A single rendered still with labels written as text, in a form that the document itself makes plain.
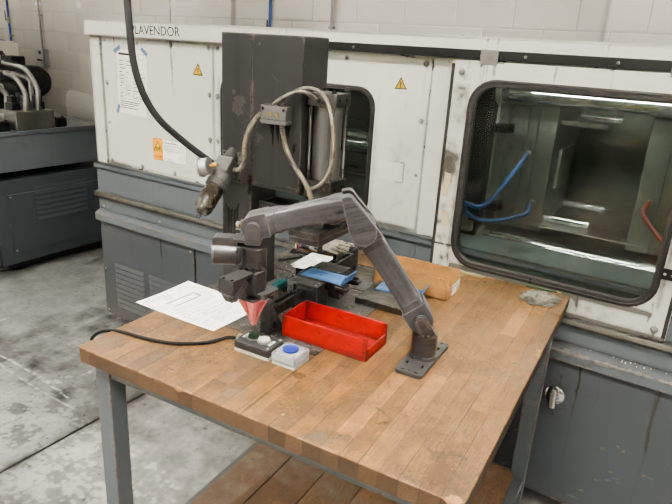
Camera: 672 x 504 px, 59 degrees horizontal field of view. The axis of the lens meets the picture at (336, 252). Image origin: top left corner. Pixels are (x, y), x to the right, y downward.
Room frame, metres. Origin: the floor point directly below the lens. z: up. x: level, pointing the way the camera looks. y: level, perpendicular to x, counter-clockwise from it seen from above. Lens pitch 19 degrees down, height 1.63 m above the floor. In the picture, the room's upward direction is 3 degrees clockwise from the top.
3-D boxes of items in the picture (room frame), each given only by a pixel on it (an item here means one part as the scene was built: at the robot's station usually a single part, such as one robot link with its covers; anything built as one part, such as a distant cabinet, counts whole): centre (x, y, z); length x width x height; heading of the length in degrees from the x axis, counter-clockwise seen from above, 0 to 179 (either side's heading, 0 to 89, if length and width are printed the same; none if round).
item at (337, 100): (1.66, 0.05, 1.37); 0.11 x 0.09 x 0.30; 152
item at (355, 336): (1.41, -0.01, 0.93); 0.25 x 0.12 x 0.06; 62
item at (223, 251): (1.33, 0.23, 1.18); 0.12 x 0.09 x 0.12; 90
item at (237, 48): (1.79, 0.28, 1.28); 0.14 x 0.12 x 0.75; 152
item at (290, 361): (1.28, 0.10, 0.90); 0.07 x 0.07 x 0.06; 62
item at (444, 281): (1.82, -0.27, 0.93); 0.25 x 0.13 x 0.08; 62
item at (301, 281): (1.66, 0.04, 0.98); 0.20 x 0.10 x 0.01; 152
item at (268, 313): (1.44, 0.16, 0.95); 0.06 x 0.03 x 0.09; 152
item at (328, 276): (1.63, 0.02, 1.00); 0.15 x 0.07 x 0.03; 62
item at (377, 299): (1.69, -0.18, 0.91); 0.17 x 0.16 x 0.02; 152
